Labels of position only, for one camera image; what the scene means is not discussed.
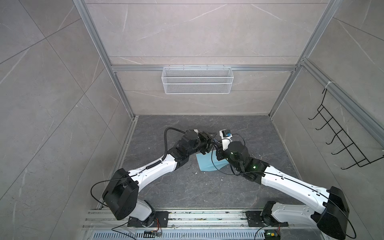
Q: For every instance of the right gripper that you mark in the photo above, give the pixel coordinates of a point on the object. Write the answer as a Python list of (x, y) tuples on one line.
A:
[(219, 152)]

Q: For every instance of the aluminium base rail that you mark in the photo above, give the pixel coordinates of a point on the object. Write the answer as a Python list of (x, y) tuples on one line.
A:
[(225, 224)]

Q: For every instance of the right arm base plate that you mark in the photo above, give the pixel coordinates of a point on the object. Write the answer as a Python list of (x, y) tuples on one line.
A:
[(262, 219)]

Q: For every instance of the white wire mesh basket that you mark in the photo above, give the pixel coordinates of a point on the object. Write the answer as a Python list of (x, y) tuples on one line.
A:
[(202, 80)]

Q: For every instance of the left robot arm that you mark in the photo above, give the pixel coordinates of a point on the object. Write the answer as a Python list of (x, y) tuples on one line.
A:
[(121, 193)]

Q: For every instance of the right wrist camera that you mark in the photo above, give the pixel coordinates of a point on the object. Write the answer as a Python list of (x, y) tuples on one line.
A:
[(226, 137)]

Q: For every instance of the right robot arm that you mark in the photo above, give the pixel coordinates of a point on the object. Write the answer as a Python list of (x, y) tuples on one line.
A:
[(327, 209)]

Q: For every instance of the black wire hook rack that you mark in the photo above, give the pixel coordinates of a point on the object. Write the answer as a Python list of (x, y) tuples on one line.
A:
[(339, 133)]

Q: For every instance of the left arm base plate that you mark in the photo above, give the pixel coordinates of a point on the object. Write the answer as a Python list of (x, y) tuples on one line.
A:
[(158, 218)]

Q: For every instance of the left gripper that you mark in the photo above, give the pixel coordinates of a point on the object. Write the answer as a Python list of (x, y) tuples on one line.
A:
[(207, 140)]

